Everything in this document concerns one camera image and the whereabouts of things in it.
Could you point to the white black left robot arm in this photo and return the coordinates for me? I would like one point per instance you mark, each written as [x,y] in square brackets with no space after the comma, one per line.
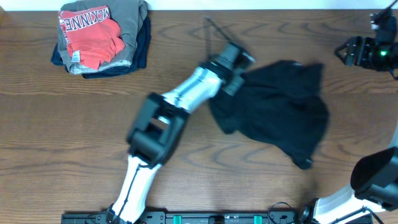
[159,125]

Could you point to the red printed folded shirt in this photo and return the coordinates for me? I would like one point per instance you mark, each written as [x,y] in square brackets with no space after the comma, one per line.
[92,37]

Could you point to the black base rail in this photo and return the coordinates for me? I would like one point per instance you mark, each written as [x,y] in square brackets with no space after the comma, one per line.
[161,217]

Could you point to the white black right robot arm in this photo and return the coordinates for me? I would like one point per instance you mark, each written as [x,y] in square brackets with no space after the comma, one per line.
[373,183]

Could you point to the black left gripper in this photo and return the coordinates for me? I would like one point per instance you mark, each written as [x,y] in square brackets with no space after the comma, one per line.
[236,86]

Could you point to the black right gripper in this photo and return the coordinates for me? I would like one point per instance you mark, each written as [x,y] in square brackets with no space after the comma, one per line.
[355,42]

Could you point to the grey folded garment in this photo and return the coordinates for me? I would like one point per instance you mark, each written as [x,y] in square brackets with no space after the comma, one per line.
[130,17]

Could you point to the navy folded garment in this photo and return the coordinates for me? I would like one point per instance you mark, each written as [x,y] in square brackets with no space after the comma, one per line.
[139,59]

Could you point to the black t-shirt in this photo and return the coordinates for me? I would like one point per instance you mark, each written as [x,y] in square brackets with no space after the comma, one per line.
[279,104]

